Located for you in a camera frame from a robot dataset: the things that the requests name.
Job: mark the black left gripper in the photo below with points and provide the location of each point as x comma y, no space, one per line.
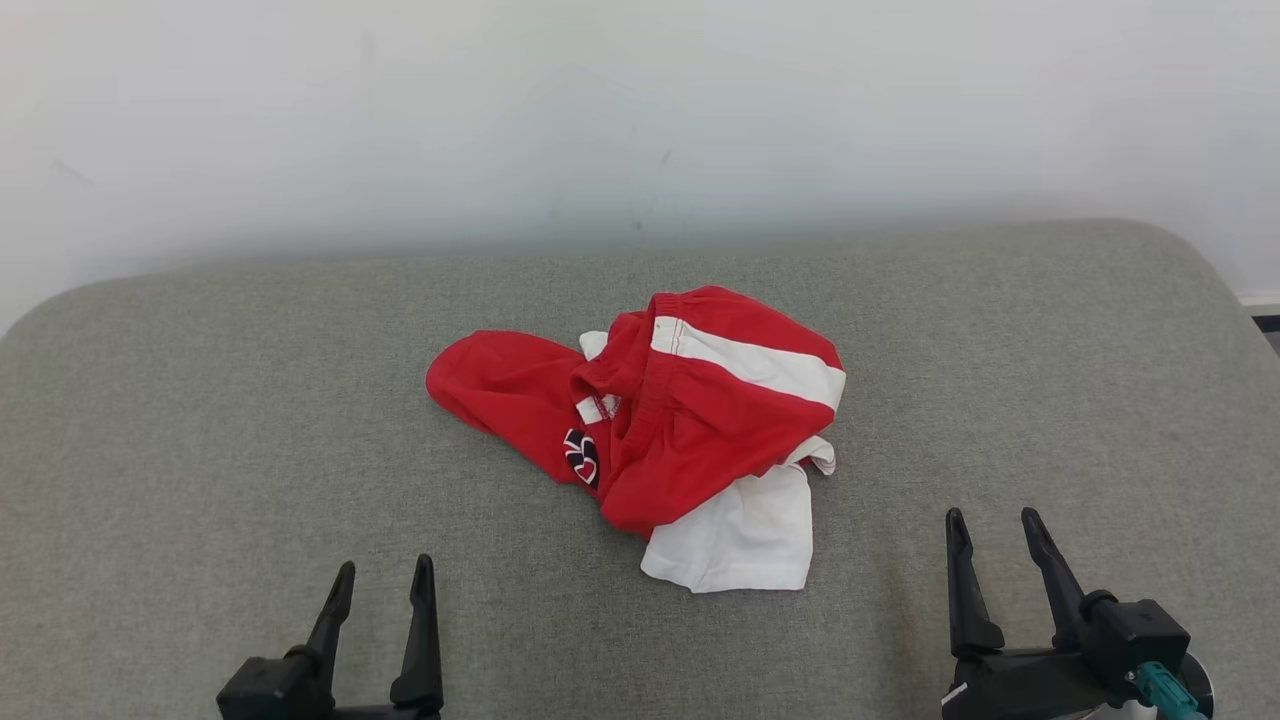
400,714

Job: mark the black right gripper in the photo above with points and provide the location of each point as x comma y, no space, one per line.
1030,685

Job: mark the red T-shirt with white sleeves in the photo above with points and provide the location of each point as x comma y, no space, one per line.
500,385

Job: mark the red shorts with white stripe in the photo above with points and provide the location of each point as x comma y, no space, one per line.
720,420

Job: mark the grey fabric sofa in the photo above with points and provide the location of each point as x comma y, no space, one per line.
250,450

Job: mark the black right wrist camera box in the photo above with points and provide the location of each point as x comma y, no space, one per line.
1140,635

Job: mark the white wall baseboard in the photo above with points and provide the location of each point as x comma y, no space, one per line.
1262,300

